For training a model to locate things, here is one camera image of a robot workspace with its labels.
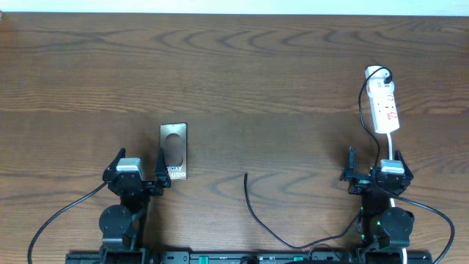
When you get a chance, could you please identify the Samsung Galaxy smartphone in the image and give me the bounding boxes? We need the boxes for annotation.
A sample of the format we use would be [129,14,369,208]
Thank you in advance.
[160,122,188,181]

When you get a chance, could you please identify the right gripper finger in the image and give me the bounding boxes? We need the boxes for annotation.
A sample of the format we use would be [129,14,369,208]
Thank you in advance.
[340,147,357,182]
[394,150,410,172]

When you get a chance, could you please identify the white power strip cord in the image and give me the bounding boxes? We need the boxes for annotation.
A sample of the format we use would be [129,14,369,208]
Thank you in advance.
[386,132,409,264]

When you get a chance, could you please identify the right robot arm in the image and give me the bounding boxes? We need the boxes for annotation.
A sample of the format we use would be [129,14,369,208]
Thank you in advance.
[340,147,415,263]

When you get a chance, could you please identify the black charging cable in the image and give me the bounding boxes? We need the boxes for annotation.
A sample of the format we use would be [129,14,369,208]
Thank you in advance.
[243,66,394,250]

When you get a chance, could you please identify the white USB charger adapter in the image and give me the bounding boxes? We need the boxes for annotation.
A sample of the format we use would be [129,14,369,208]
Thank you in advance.
[365,65,393,90]

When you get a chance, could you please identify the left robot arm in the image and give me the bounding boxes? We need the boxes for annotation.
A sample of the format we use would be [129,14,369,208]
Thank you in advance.
[99,148,171,263]

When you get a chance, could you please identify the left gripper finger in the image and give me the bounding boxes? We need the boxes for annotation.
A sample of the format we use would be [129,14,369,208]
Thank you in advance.
[154,147,171,188]
[106,148,126,171]

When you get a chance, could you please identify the white power strip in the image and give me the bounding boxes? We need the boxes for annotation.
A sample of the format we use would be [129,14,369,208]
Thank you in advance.
[366,78,399,134]

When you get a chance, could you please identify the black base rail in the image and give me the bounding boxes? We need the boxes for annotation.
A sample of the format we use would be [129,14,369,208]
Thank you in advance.
[65,250,433,264]

